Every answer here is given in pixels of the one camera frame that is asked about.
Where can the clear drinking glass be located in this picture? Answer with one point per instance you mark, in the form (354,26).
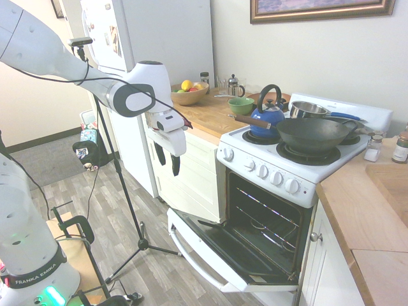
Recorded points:
(222,83)

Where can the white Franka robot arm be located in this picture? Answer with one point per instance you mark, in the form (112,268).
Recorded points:
(38,48)

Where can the black patterned bag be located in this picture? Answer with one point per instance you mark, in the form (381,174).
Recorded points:
(85,154)

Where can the wooden base board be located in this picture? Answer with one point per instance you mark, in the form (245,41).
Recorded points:
(81,264)

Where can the wooden fruit bowl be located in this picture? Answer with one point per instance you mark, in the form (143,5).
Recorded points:
(188,98)

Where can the white refrigerator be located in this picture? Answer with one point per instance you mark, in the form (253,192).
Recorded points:
(165,35)

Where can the white drawer cabinet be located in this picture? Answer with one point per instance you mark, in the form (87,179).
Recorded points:
(197,172)

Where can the metal cabinet knob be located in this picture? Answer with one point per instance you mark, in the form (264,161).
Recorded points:
(315,236)

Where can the white cabinet with knob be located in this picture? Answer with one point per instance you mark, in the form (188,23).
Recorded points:
(322,264)

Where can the green bowl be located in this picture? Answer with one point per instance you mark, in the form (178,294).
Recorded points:
(240,106)

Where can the metal oven rack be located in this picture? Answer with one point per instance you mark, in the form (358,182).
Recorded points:
(271,234)
(267,204)

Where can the small dark picture frame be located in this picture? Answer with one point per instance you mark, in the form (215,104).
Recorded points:
(57,8)

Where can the brown round plate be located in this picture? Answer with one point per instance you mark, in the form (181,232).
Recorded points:
(255,96)

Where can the black clamp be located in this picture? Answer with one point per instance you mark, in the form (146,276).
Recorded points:
(81,223)

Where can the green spice jar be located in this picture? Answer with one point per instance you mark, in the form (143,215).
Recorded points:
(400,150)

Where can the wooden cutting board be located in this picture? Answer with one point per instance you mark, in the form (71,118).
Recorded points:
(393,185)

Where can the metal spoon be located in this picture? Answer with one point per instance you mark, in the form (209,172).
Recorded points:
(223,95)

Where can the white stove knob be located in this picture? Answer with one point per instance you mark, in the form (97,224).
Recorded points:
(228,154)
(262,171)
(250,165)
(292,185)
(276,178)

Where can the dark frying pan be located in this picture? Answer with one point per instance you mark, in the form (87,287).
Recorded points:
(358,129)

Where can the red fruit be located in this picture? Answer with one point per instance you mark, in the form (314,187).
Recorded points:
(193,90)

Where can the white electric stove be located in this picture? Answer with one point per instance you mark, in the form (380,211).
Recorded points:
(322,165)

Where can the black camera on tripod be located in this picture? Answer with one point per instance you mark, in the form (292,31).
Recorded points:
(80,41)

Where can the glass jar black lid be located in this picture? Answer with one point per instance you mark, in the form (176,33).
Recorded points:
(204,79)

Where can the photo magnet on fridge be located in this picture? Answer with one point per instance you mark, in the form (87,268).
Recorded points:
(115,40)

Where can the colourful patterned box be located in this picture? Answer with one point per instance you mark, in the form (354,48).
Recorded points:
(88,127)

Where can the large gold picture frame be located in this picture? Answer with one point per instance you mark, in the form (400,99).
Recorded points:
(318,16)

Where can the glass French press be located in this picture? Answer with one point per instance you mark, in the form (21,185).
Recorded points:
(235,86)

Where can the black tripod stand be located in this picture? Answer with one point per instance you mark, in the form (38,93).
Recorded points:
(119,169)

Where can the yellow lemon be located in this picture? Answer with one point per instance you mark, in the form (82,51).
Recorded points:
(199,86)
(187,85)

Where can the glass salt shaker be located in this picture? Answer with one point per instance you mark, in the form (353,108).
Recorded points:
(373,150)

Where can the white oven door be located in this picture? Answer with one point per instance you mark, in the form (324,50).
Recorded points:
(204,245)

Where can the grey floor rug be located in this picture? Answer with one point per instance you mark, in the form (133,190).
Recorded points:
(48,162)

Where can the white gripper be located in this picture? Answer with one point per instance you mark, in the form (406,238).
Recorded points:
(173,140)

